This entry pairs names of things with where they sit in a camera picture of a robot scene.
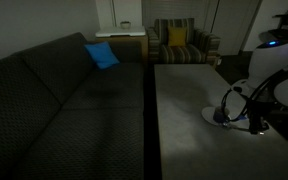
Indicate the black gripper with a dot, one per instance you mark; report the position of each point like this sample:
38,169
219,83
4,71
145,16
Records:
256,111

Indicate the silver metal spoon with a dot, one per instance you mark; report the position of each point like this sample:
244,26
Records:
231,126

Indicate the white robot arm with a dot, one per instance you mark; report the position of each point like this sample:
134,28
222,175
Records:
266,85

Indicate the blue mug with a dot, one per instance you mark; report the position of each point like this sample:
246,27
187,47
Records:
221,115

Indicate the white saucer plate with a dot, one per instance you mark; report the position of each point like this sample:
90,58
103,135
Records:
207,114

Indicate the grey coffee table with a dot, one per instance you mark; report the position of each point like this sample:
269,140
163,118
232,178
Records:
192,148

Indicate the yellow throw pillow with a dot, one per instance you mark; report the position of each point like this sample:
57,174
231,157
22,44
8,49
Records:
177,36

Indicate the striped armchair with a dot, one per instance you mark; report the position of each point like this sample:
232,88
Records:
201,46

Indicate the wooden side table white top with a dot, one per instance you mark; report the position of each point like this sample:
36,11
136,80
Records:
137,33

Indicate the blue throw pillow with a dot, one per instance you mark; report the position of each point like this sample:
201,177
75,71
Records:
102,54

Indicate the dark grey fabric sofa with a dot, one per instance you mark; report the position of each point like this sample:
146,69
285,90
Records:
62,117

